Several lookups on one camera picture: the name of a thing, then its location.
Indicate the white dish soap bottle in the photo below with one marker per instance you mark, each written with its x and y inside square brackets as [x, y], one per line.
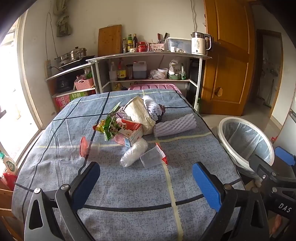
[9, 163]

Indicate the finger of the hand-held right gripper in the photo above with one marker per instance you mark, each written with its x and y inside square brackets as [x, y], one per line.
[284, 155]
[263, 169]

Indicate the white foam fruit net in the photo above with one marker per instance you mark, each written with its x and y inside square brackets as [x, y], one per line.
[151, 106]

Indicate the pink utensil holder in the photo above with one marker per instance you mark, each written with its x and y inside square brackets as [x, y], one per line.
[156, 47]

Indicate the red jar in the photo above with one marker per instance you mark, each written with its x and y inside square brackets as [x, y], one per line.
[141, 47]

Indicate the pink storage box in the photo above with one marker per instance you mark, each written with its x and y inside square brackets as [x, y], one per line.
[155, 86]

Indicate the wooden door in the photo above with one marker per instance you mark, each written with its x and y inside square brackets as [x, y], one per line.
[229, 58]

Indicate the white plastic tub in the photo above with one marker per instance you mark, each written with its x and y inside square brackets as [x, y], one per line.
[163, 73]

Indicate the purple milk carton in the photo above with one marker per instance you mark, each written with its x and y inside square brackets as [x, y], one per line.
[122, 115]

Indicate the red cap sauce bottle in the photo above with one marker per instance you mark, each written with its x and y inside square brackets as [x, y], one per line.
[121, 71]

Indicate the white plastic bag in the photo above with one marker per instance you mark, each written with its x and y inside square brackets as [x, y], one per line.
[174, 66]

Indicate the white paper bag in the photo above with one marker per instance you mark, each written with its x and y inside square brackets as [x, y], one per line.
[138, 113]

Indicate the ridged white foam sheet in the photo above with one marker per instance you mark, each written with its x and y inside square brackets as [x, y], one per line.
[173, 126]

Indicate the grey refrigerator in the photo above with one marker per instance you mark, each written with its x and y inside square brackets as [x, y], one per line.
[290, 125]

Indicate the dark liquid jug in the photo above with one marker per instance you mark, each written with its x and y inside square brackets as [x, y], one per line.
[140, 70]

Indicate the green packet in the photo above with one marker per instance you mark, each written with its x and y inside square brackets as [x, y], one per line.
[183, 73]

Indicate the clear plastic cup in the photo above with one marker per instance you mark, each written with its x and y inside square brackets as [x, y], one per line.
[150, 158]

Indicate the steel steamer pot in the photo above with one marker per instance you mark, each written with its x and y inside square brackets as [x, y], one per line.
[76, 53]

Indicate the green bowl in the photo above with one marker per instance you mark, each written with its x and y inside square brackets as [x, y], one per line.
[174, 77]

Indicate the clear tube with red lid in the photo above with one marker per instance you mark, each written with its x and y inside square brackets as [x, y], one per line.
[83, 146]

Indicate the clear plastic bottle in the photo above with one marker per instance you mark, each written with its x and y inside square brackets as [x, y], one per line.
[112, 73]

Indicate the green cardboard box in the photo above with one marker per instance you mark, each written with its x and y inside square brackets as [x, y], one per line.
[78, 95]

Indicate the pink cardboard box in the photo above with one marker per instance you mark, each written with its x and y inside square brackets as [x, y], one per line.
[62, 102]

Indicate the dark red snack wrapper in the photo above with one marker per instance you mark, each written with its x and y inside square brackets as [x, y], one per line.
[161, 116]

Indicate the beige power strip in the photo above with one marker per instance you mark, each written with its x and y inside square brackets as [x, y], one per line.
[48, 68]

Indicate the clear storage box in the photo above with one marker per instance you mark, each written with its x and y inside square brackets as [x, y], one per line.
[179, 44]

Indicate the knotted clear plastic bag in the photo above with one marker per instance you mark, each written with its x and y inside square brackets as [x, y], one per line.
[154, 74]

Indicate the pink plastic basket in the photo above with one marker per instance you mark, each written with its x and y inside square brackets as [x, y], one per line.
[84, 84]

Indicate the green glass bottle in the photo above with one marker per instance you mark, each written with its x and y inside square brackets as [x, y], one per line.
[198, 106]

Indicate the black stove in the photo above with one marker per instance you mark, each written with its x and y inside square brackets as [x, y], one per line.
[76, 63]

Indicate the wooden cutting board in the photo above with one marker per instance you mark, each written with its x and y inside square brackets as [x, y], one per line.
[109, 40]

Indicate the green cap bottle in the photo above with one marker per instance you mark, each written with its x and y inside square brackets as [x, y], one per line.
[130, 41]

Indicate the low metal shelf rack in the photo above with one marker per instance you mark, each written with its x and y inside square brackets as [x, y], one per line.
[69, 70]

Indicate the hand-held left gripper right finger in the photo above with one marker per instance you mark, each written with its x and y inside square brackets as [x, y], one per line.
[205, 185]

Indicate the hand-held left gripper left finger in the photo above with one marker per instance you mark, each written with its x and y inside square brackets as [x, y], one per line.
[86, 183]

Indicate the person's right hand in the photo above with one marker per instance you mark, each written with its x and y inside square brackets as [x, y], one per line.
[276, 224]

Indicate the tall metal shelf rack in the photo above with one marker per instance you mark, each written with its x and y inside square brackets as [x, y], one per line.
[148, 54]

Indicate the strawberry milk carton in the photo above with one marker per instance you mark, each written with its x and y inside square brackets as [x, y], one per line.
[129, 128]

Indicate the small clear bottle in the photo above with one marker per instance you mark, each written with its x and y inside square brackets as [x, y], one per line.
[124, 46]

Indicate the white waste bin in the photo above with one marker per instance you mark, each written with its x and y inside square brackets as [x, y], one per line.
[245, 136]

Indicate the white electric kettle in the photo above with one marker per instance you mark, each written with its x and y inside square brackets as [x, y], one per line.
[198, 45]

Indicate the hanging cloth bag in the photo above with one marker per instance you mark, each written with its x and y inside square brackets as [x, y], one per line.
[63, 25]

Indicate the yellow oil bottle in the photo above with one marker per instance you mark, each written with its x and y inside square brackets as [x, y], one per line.
[118, 87]

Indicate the dark glass jar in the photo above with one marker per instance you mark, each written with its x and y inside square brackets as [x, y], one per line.
[130, 73]

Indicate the red sauce sachet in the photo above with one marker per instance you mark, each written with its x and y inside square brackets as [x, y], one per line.
[163, 157]

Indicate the dark soy sauce bottle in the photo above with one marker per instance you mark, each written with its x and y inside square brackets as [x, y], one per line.
[135, 41]

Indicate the green snack wrapper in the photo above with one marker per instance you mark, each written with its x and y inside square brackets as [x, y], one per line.
[111, 126]

